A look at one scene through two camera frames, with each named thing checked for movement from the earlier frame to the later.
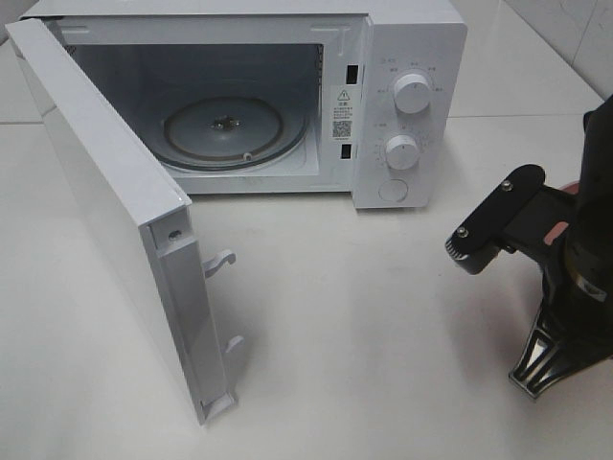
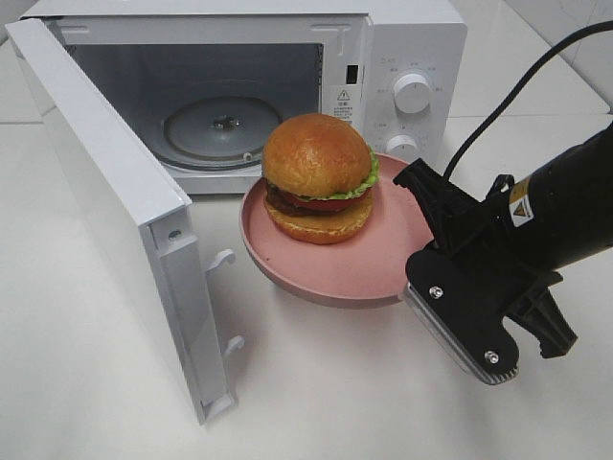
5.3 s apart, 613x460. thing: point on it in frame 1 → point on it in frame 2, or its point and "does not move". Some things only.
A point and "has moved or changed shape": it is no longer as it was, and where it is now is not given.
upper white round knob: x=412 y=93 does not move
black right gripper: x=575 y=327 → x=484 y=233
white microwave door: x=138 y=211 does not move
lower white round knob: x=401 y=152 does not move
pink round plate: x=560 y=226 has moved or changed shape
